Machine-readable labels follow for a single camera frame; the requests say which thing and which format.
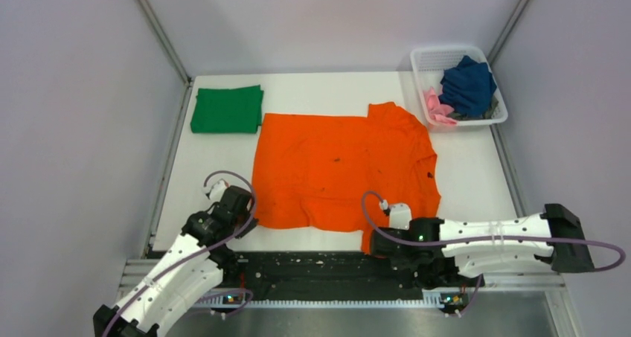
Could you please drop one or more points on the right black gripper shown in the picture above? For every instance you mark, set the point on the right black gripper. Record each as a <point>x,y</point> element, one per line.
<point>399,262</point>

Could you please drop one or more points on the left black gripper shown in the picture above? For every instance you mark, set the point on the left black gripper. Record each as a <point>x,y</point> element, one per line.
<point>248,227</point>

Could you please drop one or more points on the orange t-shirt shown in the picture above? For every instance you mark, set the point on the orange t-shirt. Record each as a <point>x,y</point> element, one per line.
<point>313,170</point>

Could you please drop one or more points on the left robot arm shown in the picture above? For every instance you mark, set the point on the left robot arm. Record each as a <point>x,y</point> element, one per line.
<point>197,262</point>

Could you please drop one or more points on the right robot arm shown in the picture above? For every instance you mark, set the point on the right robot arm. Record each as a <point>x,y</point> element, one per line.
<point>553,237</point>

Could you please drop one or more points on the folded green t-shirt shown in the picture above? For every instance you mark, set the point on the folded green t-shirt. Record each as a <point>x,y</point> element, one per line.
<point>227,111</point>

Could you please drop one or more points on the pink t-shirt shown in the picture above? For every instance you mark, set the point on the pink t-shirt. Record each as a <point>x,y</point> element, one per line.
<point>439,112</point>

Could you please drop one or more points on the dark grey t-shirt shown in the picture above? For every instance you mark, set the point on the dark grey t-shirt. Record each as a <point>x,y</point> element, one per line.
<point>488,114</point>

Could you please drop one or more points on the dark blue t-shirt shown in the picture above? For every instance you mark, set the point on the dark blue t-shirt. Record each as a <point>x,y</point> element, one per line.
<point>468,87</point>

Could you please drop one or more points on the white plastic basket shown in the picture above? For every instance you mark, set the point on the white plastic basket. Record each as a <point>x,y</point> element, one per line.
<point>429,64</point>

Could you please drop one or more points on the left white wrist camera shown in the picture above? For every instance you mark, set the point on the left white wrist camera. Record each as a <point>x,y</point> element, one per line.
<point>215,191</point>

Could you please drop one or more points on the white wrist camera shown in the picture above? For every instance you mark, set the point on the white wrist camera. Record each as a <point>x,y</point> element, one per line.
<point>215,191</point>
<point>399,214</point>

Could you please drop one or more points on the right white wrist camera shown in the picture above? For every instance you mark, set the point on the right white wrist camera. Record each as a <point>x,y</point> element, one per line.
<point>399,214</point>

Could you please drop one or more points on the aluminium frame rail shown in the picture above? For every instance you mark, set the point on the aluminium frame rail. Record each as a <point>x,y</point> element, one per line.
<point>340,303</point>

